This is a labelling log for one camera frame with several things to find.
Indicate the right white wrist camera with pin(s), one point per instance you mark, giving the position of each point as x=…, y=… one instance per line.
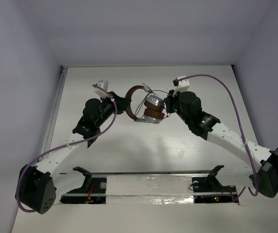
x=182, y=84

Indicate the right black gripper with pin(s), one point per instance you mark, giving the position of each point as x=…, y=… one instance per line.
x=169, y=100

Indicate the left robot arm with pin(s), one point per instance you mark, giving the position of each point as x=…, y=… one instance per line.
x=35, y=190

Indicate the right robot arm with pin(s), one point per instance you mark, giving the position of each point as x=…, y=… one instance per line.
x=262, y=163

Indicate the brown silver headphones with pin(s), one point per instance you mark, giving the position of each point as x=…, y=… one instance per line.
x=155, y=105

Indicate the white foil taped panel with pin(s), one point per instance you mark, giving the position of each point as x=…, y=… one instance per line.
x=149, y=189

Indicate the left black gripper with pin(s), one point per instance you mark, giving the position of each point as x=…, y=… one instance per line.
x=117, y=101

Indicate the left side aluminium rail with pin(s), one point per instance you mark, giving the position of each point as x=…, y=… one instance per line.
x=55, y=108

